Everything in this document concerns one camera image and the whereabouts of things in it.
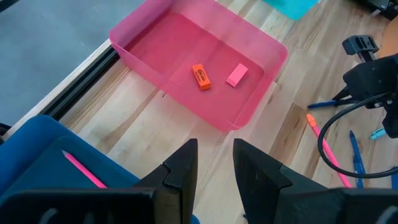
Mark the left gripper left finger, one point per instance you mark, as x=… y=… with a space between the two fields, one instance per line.
x=178 y=186

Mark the orange plastic bin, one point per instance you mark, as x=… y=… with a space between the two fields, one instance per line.
x=391 y=40

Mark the pink colored pencil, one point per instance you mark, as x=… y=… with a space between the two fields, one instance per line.
x=331 y=155
x=84 y=169

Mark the teal pen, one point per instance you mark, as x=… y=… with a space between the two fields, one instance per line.
x=377 y=133

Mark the pink eraser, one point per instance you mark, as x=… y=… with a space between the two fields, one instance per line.
x=237 y=75

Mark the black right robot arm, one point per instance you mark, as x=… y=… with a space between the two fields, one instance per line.
x=379 y=7

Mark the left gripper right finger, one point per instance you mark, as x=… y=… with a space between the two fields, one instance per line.
x=258 y=193

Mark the pink plastic bin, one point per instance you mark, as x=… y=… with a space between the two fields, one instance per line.
x=174 y=40

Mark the orange eraser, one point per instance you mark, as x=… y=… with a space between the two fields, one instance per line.
x=201 y=77

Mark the dark blue plastic bin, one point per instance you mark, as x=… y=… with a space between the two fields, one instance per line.
x=37 y=133

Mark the black table frame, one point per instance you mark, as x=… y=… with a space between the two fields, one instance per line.
x=77 y=85

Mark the teal plastic bin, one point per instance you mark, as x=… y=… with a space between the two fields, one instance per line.
x=292 y=7

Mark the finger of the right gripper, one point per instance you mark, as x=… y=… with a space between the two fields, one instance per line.
x=346 y=102
x=343 y=93

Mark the blue eraser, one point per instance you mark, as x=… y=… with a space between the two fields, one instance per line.
x=395 y=179

